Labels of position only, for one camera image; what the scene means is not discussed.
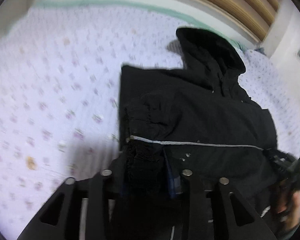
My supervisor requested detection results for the black hooded jacket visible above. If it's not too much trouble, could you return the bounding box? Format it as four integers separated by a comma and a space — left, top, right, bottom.
117, 27, 280, 240

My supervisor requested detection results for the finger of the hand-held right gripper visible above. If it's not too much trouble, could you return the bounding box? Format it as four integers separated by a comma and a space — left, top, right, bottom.
264, 148, 297, 174

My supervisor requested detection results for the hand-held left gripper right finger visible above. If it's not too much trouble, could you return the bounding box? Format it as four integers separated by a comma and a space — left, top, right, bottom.
164, 152, 277, 240

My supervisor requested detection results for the person's right hand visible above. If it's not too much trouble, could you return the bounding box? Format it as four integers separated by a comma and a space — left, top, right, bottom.
274, 191, 300, 232

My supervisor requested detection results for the bed with floral sheet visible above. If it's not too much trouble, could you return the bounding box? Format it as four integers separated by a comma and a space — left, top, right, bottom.
0, 4, 300, 233

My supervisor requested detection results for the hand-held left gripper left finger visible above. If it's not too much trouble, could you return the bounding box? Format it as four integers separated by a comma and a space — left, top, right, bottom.
17, 153, 127, 240

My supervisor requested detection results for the teal bed sheet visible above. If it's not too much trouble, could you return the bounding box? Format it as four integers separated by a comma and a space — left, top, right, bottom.
37, 0, 199, 22

